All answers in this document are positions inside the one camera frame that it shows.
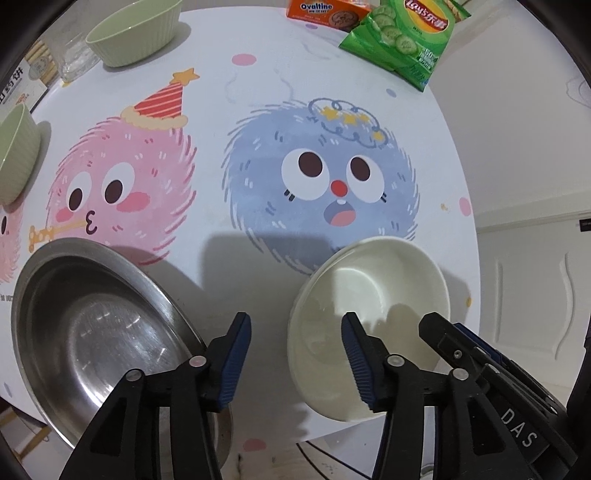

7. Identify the orange cookie box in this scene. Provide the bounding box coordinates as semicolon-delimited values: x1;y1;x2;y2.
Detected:
286;0;375;32

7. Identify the cream ribbed bowl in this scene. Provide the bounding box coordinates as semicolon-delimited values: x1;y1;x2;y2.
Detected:
287;236;451;422

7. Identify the green chips bag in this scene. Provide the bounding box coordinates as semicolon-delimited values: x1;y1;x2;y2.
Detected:
339;0;472;93

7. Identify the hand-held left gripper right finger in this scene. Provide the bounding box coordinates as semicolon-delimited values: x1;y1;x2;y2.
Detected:
341;312;504;480

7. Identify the cartoon printed tablecloth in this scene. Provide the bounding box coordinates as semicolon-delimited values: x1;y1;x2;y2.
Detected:
0;0;481;455

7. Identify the black cable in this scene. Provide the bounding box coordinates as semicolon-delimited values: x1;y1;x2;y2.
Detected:
295;440;370;480

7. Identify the clear glass cup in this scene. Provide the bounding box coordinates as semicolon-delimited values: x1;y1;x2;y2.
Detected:
58;34;100;84

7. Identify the white panelled cabinet door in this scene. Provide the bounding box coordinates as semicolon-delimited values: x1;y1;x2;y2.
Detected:
475;203;591;370

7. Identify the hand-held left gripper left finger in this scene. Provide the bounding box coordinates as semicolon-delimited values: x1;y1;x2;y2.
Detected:
58;312;252;480

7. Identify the large steel bowl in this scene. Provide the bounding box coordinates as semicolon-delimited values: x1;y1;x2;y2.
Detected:
11;237;234;467

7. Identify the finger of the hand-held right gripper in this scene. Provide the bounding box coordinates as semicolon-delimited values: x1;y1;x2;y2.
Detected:
418;313;491;385
454;322;513;370

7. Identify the green ribbed bowl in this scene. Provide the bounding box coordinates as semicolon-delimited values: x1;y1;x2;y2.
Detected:
85;0;183;68
0;102;42;206

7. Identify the biscuit package with white label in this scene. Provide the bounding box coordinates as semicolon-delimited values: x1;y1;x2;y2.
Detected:
0;41;63;121

